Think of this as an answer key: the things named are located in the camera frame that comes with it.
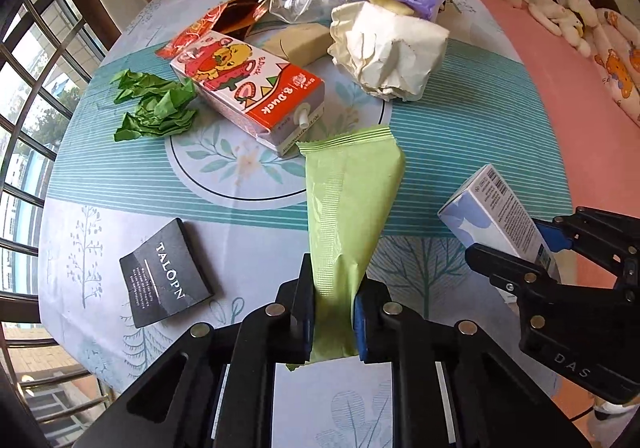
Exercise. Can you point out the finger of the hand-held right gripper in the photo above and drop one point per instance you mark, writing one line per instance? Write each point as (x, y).
(505, 273)
(552, 235)

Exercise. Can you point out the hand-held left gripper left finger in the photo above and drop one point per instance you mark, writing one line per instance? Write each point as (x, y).
(302, 323)

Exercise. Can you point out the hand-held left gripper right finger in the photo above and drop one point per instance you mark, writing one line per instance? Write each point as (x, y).
(361, 328)

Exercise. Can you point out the blue and white carton box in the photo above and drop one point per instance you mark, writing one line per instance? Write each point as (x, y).
(480, 208)

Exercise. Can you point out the white plastic bag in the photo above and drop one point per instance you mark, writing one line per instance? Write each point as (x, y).
(607, 407)

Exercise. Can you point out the light green plastic packet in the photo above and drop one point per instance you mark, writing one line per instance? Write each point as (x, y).
(345, 198)

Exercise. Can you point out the tree print tablecloth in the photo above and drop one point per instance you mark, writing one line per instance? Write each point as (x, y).
(250, 228)

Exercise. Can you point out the pink bed sheet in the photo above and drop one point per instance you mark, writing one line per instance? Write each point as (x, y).
(550, 103)

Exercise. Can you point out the black paper packet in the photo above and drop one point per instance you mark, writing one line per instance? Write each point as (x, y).
(160, 273)

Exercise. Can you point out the white plush toy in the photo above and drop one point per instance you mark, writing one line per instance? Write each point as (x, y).
(555, 13)

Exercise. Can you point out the red cartoon juice carton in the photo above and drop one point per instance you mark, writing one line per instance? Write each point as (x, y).
(250, 88)

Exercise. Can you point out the crumpled white paper bag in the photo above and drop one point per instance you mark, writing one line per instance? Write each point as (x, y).
(390, 48)

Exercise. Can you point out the crumpled green wrapper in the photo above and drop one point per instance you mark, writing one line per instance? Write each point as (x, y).
(160, 116)

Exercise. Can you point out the beige paper lump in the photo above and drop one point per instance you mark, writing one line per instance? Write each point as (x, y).
(300, 41)

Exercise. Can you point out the pale yellow wrapper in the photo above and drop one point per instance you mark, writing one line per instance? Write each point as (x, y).
(385, 3)

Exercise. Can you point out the red snack wrapper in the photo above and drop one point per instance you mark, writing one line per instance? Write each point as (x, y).
(195, 31)

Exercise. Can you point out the crumpled clear plastic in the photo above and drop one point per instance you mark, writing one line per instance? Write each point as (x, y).
(300, 3)

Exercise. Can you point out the dark window grille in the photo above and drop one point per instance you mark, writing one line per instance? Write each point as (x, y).
(50, 58)

